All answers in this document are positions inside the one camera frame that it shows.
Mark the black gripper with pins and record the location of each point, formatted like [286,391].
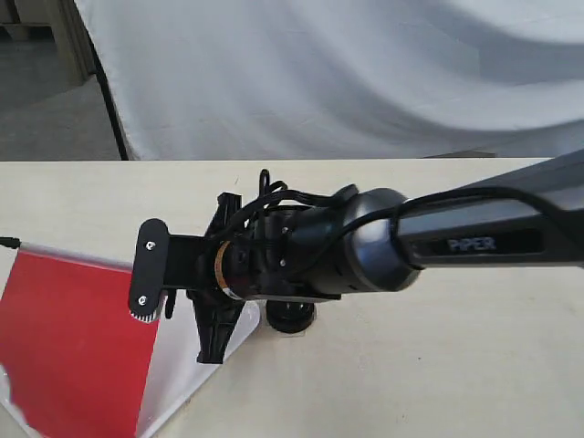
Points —
[264,257]

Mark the small red flag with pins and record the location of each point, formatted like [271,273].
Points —
[73,359]

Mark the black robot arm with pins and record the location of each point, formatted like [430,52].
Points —
[529,217]

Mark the black round base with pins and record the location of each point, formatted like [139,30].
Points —
[290,317]

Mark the white draped backdrop cloth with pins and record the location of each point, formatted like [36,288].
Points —
[247,80]

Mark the black backdrop stand pole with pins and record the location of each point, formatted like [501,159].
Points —
[109,105]

